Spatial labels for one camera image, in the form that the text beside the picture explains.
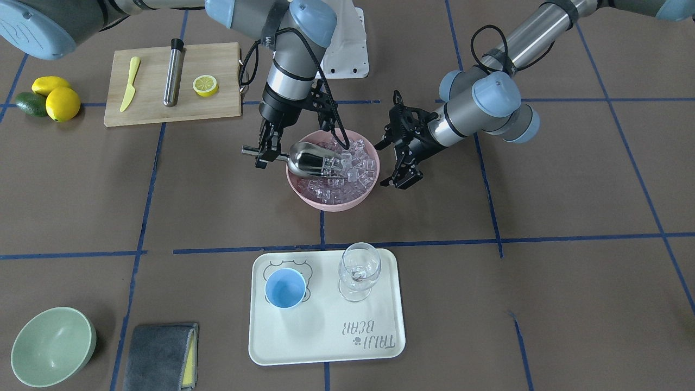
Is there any green lime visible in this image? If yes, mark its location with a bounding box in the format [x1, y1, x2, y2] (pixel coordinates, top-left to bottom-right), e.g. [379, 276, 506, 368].
[15, 92, 48, 118]

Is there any light blue cup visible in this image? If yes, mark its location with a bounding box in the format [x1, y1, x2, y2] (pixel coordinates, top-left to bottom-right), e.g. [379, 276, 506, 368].
[264, 268, 306, 309]

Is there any dark grey folded cloth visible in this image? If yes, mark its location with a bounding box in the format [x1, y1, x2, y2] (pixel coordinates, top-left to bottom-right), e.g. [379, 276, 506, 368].
[123, 323, 199, 390]

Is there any yellow lemon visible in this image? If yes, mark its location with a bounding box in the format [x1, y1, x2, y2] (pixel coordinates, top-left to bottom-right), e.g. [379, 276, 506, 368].
[46, 87, 81, 122]
[31, 76, 72, 97]

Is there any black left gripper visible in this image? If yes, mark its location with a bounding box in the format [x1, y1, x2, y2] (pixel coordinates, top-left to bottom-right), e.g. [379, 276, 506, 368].
[375, 90, 441, 189]

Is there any green bowl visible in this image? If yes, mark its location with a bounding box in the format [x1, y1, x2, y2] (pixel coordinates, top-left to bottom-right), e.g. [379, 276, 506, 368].
[11, 307, 97, 388]

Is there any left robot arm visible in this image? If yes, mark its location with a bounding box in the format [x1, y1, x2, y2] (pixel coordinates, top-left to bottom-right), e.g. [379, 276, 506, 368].
[375, 1, 694, 189]

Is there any cream bear tray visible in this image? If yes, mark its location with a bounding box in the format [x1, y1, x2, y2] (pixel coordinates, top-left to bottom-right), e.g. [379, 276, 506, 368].
[248, 248, 406, 366]

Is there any metal ice scoop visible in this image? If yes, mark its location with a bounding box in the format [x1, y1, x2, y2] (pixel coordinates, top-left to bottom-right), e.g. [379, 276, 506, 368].
[241, 142, 344, 178]

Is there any clear wine glass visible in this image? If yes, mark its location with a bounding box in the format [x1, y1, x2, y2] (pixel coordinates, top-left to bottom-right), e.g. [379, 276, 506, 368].
[338, 242, 382, 302]

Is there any clear ice cubes pile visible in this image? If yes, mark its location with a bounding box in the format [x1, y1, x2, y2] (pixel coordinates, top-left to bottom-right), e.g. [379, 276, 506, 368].
[289, 137, 379, 206]

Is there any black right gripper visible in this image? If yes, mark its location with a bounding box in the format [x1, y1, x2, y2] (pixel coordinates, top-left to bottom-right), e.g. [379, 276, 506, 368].
[254, 87, 333, 169]

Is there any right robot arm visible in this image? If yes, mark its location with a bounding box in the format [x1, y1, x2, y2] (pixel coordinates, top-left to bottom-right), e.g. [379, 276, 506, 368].
[2, 1, 350, 168]

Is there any half lemon slice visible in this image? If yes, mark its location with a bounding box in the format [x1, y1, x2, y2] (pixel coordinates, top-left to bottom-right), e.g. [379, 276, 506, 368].
[192, 74, 219, 97]

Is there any pink bowl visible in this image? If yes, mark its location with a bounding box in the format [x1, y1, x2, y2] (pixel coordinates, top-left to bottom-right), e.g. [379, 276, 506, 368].
[286, 130, 381, 211]

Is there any yellow plastic knife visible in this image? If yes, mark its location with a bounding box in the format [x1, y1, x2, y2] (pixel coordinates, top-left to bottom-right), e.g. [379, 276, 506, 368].
[119, 56, 141, 113]

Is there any wooden cutting board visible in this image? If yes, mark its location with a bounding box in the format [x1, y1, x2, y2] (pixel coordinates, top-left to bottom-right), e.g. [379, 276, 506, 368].
[104, 42, 243, 128]

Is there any steel cylinder black cap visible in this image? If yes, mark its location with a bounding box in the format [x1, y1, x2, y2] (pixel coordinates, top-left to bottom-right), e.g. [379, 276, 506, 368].
[163, 38, 185, 108]

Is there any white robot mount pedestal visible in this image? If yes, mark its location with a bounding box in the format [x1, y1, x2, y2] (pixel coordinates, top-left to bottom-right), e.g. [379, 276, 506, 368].
[321, 1, 370, 79]

